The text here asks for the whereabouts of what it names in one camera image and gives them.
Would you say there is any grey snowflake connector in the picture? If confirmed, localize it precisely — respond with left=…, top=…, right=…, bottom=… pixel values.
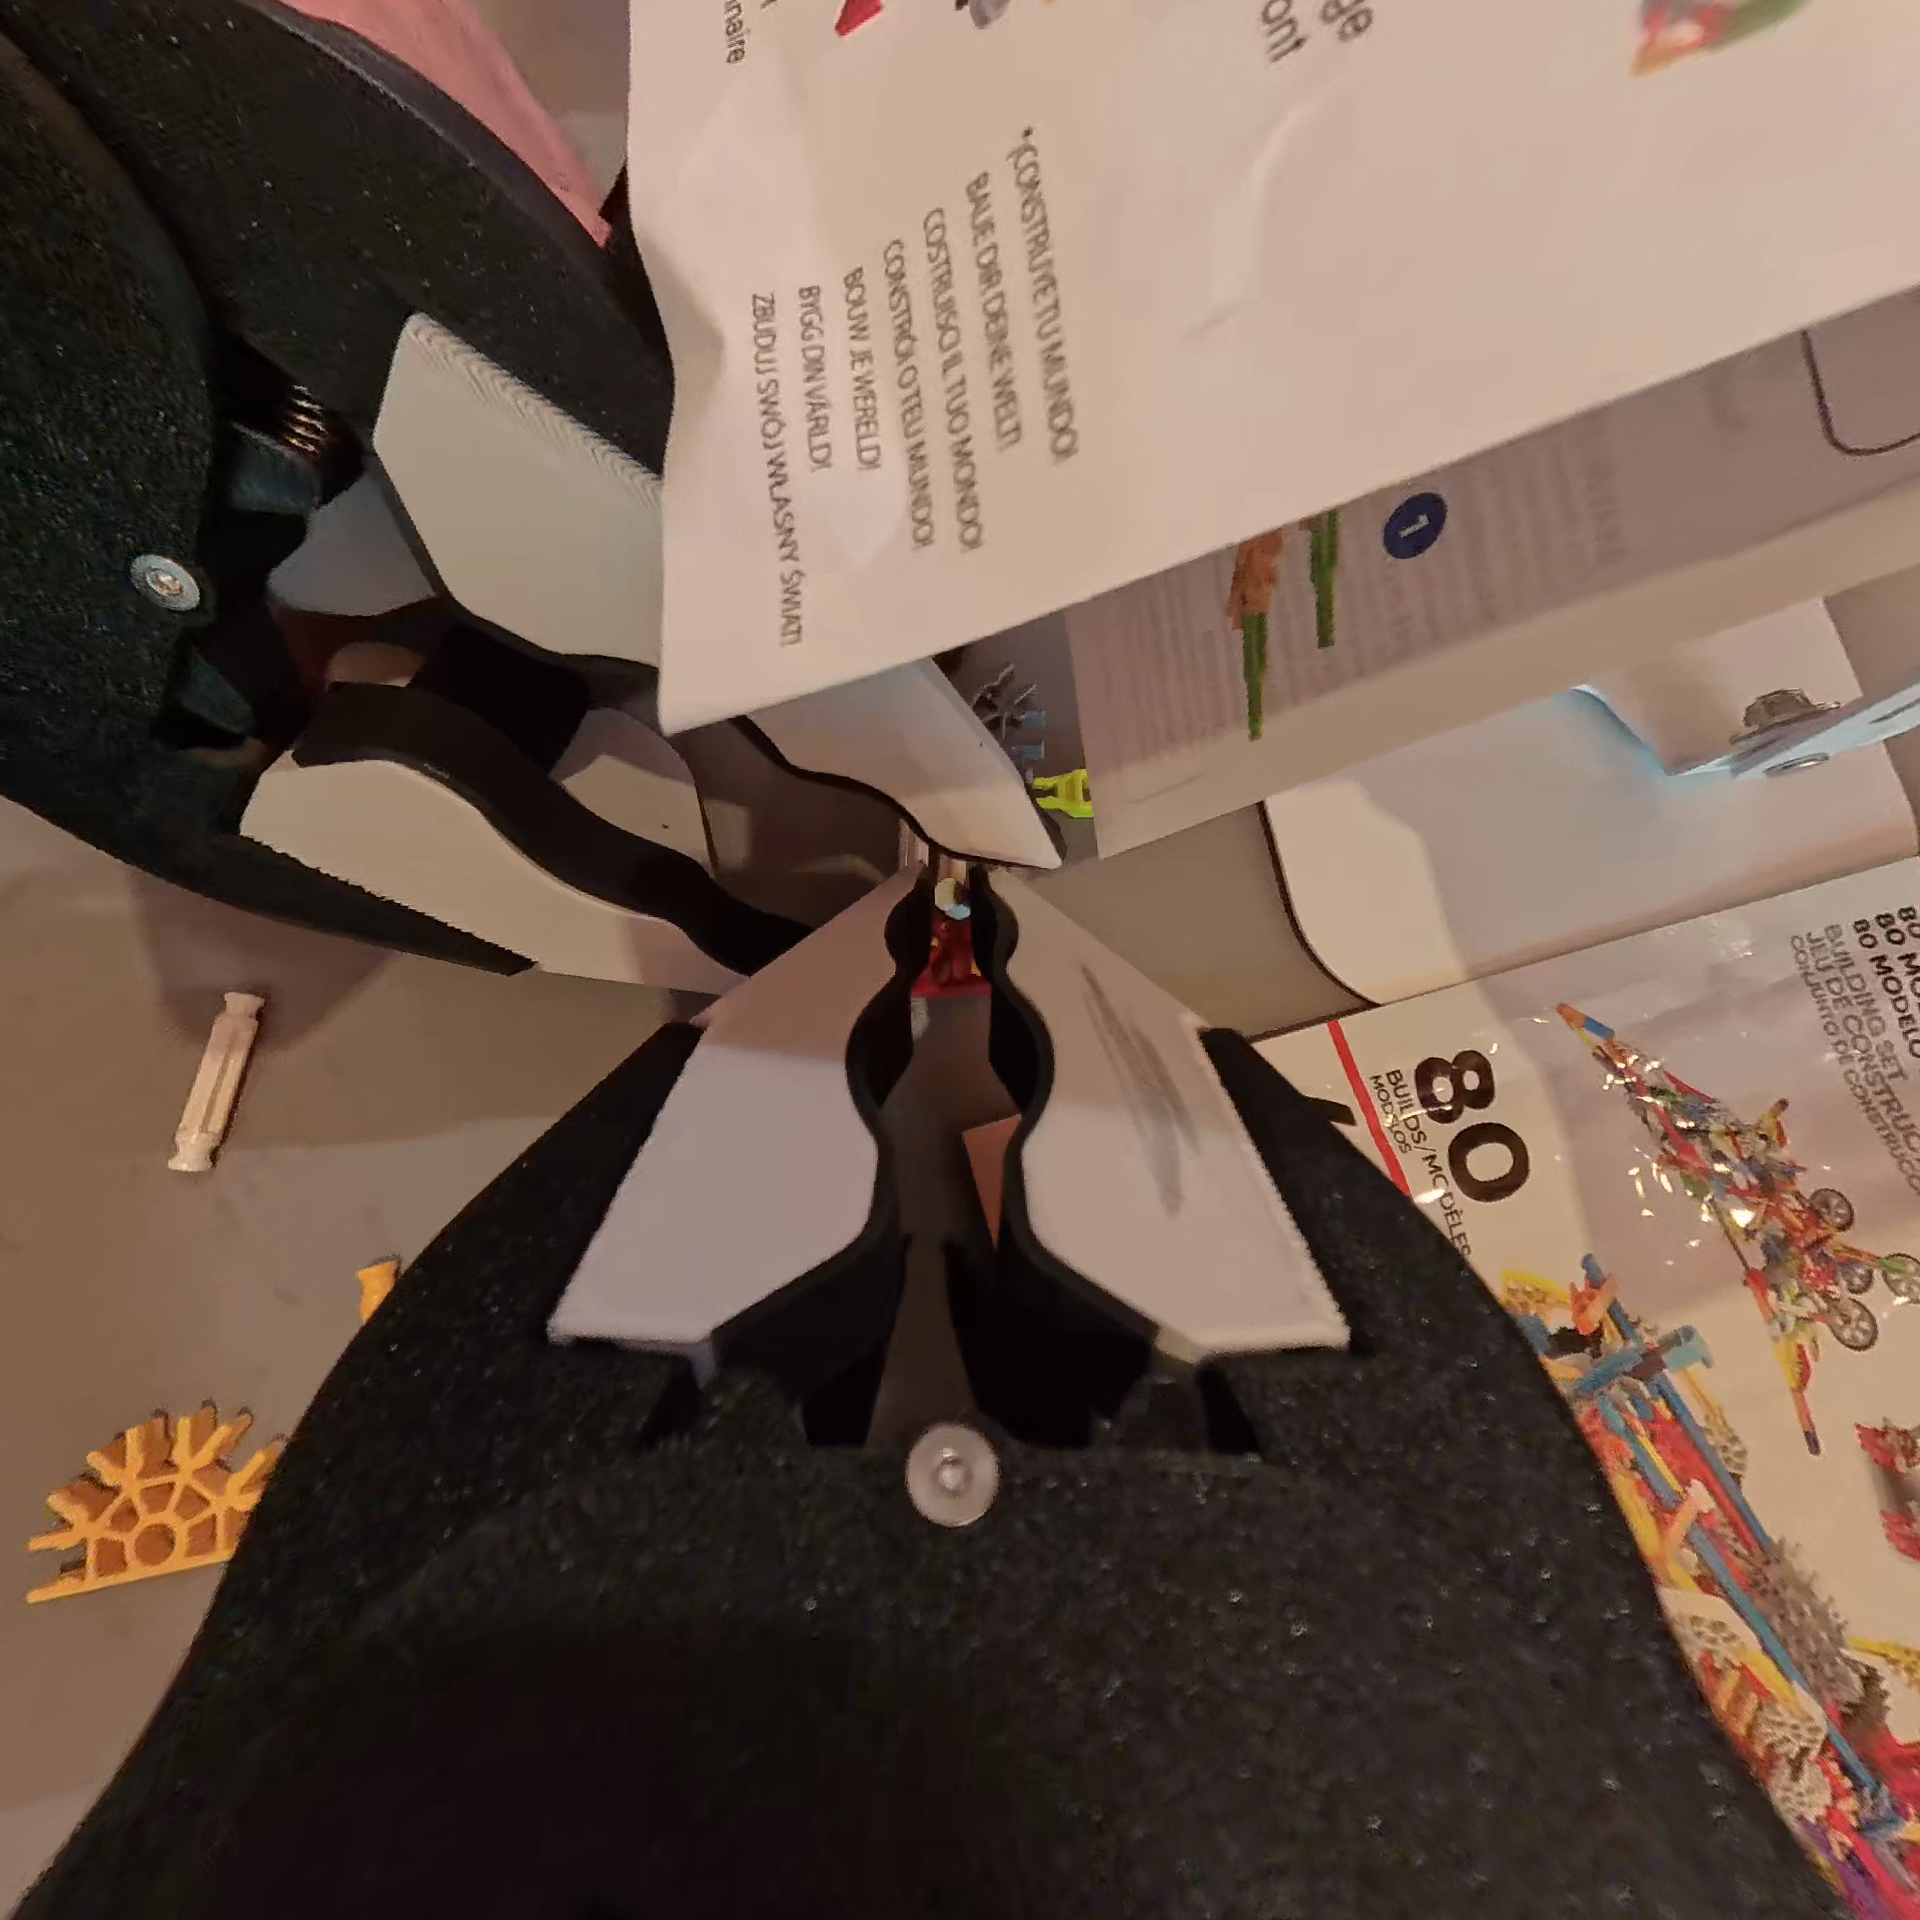
left=971, top=667, right=1050, bottom=788

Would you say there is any yellow half-round connector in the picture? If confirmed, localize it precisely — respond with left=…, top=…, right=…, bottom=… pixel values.
left=25, top=1401, right=287, bottom=1604

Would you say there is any red corner connector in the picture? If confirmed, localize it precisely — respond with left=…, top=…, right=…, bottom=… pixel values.
left=913, top=901, right=995, bottom=1003

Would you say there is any colourful construction toy bag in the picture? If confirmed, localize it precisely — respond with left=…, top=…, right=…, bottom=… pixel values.
left=1253, top=854, right=1920, bottom=1920

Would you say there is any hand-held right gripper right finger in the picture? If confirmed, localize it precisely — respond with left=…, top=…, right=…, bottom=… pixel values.
left=971, top=872, right=1353, bottom=1366

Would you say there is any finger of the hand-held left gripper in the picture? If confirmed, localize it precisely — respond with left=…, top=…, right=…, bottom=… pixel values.
left=372, top=316, right=1067, bottom=872
left=238, top=661, right=819, bottom=995

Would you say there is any person's left hand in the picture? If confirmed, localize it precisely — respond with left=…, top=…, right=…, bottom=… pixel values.
left=281, top=0, right=629, bottom=254

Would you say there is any instruction sheet with model pictures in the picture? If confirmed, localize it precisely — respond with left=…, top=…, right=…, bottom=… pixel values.
left=621, top=0, right=1920, bottom=735

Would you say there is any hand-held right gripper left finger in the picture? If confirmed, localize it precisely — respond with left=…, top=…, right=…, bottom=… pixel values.
left=547, top=870, right=924, bottom=1352

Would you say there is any short white toy rod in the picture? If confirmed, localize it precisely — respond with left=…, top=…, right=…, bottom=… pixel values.
left=167, top=989, right=269, bottom=1175

